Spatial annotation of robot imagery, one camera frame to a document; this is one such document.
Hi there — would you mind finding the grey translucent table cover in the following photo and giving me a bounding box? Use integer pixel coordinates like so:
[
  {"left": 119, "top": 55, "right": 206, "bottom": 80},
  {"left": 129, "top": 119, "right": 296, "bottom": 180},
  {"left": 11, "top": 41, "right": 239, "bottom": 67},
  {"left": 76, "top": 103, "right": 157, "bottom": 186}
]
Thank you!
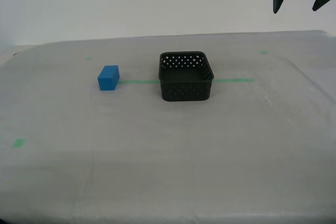
[{"left": 0, "top": 29, "right": 336, "bottom": 224}]

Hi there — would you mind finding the blue rectangular block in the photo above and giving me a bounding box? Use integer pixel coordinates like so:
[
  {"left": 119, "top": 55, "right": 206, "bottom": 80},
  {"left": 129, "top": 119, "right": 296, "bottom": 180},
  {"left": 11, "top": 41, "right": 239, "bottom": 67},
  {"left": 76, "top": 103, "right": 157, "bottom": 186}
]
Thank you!
[{"left": 97, "top": 65, "right": 121, "bottom": 91}]

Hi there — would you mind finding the black perforated plastic basket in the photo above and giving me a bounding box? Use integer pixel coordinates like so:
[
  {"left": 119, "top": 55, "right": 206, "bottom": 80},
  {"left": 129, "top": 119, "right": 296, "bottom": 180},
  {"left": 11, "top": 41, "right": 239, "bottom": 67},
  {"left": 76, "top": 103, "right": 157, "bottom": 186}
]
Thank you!
[{"left": 159, "top": 50, "right": 215, "bottom": 102}]

